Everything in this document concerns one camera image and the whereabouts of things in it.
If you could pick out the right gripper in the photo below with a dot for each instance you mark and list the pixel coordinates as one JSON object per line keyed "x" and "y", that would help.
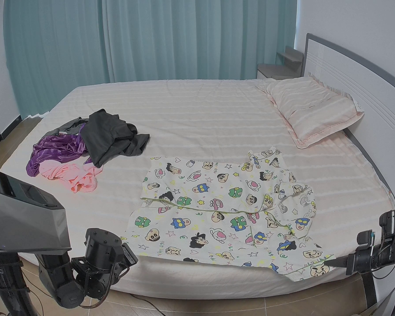
{"x": 360, "y": 261}

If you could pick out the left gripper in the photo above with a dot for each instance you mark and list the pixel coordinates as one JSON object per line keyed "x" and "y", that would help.
{"x": 130, "y": 254}

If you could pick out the white printed pyjama top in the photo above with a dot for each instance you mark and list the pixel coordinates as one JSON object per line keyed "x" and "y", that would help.
{"x": 217, "y": 216}

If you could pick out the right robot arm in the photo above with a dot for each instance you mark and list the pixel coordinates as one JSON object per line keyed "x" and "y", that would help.
{"x": 391, "y": 222}

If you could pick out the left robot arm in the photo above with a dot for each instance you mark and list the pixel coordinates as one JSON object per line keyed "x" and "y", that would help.
{"x": 23, "y": 216}

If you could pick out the bed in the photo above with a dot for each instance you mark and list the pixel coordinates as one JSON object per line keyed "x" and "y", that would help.
{"x": 200, "y": 117}

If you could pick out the pink garment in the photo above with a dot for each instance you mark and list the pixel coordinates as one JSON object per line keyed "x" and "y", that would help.
{"x": 72, "y": 176}

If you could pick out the black garment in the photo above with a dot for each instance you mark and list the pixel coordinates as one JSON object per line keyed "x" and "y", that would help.
{"x": 105, "y": 137}

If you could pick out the purple satin garment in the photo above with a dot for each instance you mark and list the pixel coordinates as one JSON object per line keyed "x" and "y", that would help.
{"x": 52, "y": 151}

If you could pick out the pink striped pillow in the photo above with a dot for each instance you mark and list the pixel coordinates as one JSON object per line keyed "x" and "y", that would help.
{"x": 312, "y": 110}

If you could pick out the grey bedside table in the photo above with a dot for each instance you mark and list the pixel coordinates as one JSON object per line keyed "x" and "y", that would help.
{"x": 276, "y": 69}

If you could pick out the blue-green curtain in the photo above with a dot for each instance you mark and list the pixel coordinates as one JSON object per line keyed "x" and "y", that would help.
{"x": 56, "y": 44}
{"x": 197, "y": 28}

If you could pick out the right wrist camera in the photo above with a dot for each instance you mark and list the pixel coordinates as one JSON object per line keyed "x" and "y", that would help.
{"x": 365, "y": 238}

